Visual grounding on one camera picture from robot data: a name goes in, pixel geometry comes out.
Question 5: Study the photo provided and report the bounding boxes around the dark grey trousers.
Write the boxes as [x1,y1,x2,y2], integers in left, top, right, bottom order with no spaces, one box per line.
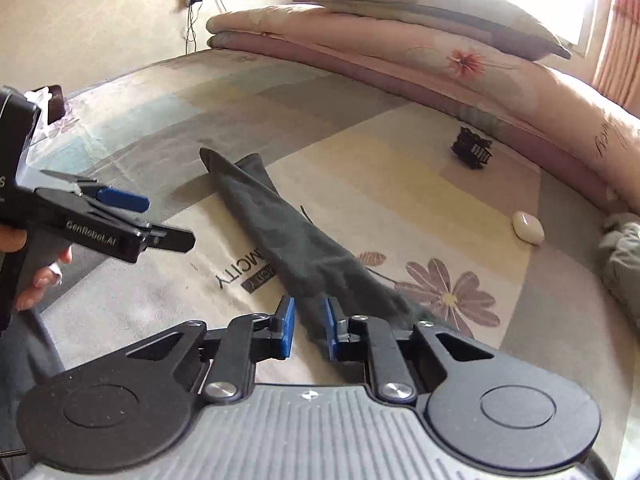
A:
[200,148,435,340]

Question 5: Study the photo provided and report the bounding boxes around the striped pastel bed sheet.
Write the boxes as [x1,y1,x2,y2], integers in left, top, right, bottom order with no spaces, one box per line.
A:
[29,50,639,479]

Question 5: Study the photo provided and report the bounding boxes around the white earbuds case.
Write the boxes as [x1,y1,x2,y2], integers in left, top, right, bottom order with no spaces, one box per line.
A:
[512,211,544,246]

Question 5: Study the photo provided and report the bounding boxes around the black hair claw clip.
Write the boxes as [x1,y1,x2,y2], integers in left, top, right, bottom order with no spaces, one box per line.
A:
[451,127,492,169]

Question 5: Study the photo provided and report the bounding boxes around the bundled grey white cloth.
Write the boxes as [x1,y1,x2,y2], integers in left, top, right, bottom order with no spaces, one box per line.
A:
[597,212,640,325]

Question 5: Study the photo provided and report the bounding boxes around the folded floral pink quilt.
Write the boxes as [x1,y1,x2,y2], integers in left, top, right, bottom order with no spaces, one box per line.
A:
[206,4,639,209]

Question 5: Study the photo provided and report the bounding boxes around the grey floral pillow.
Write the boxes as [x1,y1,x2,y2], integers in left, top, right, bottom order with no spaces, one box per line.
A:
[294,0,570,61]

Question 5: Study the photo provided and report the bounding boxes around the pink right curtain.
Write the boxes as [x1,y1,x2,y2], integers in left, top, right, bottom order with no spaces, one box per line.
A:
[592,0,639,116]

